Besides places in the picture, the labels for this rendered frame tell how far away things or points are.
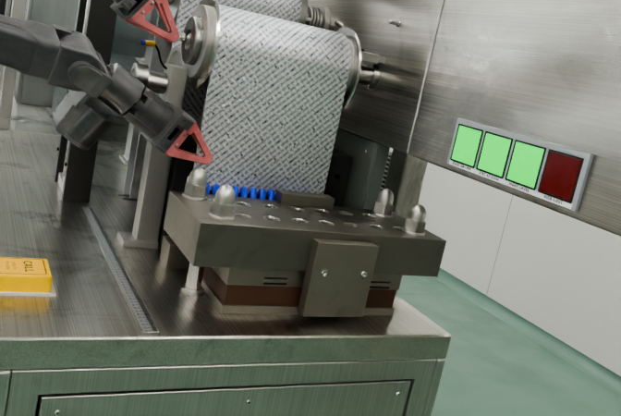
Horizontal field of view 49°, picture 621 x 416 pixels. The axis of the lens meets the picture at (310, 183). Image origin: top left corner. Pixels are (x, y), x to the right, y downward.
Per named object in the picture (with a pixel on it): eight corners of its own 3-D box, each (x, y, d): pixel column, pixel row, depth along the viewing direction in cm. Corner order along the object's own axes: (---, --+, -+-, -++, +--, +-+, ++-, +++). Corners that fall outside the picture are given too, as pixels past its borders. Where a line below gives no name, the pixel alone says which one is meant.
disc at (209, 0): (180, 83, 116) (195, -6, 113) (183, 84, 116) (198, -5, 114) (206, 93, 103) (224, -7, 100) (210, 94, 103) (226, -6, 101)
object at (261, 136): (188, 190, 107) (210, 74, 104) (320, 203, 118) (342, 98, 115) (189, 191, 107) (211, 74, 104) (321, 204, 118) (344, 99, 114)
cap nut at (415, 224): (397, 227, 108) (404, 200, 107) (416, 228, 110) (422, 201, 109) (410, 235, 105) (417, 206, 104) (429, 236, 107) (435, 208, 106)
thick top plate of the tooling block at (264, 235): (163, 228, 103) (169, 189, 101) (384, 243, 121) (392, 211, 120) (192, 266, 89) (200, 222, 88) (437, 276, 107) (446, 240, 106)
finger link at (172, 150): (200, 182, 105) (153, 146, 100) (188, 171, 111) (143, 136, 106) (228, 147, 105) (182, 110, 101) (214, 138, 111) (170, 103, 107)
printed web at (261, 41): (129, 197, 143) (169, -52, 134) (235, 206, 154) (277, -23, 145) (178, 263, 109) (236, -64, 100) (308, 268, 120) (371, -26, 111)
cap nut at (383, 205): (367, 210, 116) (372, 185, 115) (384, 212, 118) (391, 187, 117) (378, 216, 113) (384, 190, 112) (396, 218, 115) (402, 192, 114)
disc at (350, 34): (310, 105, 127) (326, 26, 125) (312, 106, 128) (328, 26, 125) (348, 117, 114) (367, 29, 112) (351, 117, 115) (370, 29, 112)
